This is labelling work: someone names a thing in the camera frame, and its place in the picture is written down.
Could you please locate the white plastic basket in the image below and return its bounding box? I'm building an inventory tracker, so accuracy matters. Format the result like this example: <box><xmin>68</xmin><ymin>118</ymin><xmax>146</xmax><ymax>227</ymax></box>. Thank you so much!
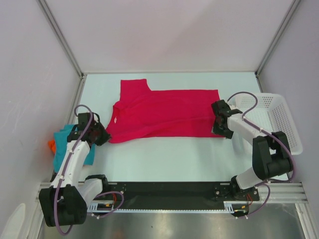
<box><xmin>228</xmin><ymin>93</ymin><xmax>303</xmax><ymax>155</ymax></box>

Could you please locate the white slotted cable duct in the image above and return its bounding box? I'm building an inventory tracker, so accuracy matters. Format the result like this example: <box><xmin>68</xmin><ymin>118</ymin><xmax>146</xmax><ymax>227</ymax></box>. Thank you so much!
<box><xmin>87</xmin><ymin>200</ymin><xmax>249</xmax><ymax>216</ymax></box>

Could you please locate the orange folded t shirt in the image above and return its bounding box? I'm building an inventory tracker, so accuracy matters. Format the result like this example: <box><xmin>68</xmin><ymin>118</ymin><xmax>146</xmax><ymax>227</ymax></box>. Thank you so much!
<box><xmin>47</xmin><ymin>140</ymin><xmax>56</xmax><ymax>154</ymax></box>

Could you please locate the red t shirt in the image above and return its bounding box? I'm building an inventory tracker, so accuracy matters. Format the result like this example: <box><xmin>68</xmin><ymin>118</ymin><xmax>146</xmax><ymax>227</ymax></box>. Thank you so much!
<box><xmin>106</xmin><ymin>79</ymin><xmax>220</xmax><ymax>143</ymax></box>

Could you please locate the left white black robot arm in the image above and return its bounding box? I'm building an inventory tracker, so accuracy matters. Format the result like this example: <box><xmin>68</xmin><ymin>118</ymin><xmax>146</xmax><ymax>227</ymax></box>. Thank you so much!
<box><xmin>39</xmin><ymin>113</ymin><xmax>110</xmax><ymax>227</ymax></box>

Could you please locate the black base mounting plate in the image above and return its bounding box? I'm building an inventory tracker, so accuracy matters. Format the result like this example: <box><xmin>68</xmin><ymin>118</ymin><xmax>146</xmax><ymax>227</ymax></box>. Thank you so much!
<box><xmin>102</xmin><ymin>182</ymin><xmax>260</xmax><ymax>204</ymax></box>

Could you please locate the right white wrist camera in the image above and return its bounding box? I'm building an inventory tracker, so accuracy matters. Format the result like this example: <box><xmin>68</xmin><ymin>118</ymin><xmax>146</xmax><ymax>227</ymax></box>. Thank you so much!
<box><xmin>229</xmin><ymin>104</ymin><xmax>239</xmax><ymax>110</ymax></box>

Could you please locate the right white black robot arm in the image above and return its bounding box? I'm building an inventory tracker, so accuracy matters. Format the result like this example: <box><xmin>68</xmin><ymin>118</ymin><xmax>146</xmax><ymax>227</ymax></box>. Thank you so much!
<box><xmin>211</xmin><ymin>100</ymin><xmax>294</xmax><ymax>200</ymax></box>

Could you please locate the teal folded t shirt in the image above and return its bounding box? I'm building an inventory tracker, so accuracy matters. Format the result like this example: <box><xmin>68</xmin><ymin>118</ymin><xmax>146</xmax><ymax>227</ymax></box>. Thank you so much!
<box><xmin>53</xmin><ymin>124</ymin><xmax>96</xmax><ymax>173</ymax></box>

